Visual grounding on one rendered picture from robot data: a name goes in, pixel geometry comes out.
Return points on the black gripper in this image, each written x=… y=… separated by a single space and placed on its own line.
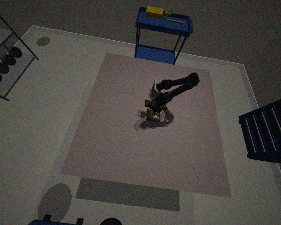
x=148 y=101

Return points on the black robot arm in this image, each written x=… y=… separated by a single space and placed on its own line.
x=186 y=83

